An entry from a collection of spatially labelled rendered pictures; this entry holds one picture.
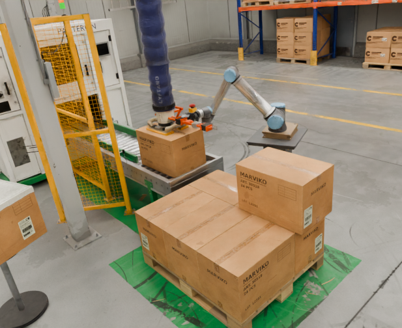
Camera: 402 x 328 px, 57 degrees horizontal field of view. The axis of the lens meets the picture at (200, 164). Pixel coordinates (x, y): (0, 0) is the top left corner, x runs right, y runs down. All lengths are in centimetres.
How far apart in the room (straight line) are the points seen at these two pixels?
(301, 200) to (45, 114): 225
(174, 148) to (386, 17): 885
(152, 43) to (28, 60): 104
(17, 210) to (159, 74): 169
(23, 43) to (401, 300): 348
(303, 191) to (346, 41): 964
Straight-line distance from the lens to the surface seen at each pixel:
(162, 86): 358
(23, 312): 345
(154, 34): 349
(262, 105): 355
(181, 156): 355
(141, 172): 383
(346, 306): 306
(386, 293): 322
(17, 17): 341
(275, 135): 380
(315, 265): 328
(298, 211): 265
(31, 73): 344
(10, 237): 295
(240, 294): 252
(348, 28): 1190
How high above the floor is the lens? 217
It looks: 25 degrees down
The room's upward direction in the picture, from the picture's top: 7 degrees counter-clockwise
